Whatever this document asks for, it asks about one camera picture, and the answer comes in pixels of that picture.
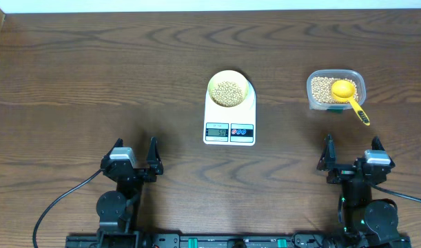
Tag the yellow bowl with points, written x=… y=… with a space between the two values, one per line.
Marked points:
x=228 y=75

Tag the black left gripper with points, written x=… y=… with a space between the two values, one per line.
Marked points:
x=155 y=166

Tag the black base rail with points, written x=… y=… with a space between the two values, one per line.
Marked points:
x=178 y=241

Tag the clear plastic container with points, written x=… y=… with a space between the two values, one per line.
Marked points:
x=349 y=75

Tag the green tape label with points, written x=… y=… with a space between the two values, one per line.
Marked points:
x=335 y=109

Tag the yellow measuring scoop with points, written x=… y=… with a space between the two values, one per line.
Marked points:
x=343 y=91

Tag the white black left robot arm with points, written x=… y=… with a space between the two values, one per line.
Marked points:
x=118 y=209

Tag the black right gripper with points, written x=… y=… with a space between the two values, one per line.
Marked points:
x=328 y=158

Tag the white digital kitchen scale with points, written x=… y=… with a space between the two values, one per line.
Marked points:
x=230 y=125

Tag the soybeans pile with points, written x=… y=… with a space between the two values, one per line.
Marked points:
x=321 y=89

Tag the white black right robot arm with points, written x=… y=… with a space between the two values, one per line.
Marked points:
x=368 y=222

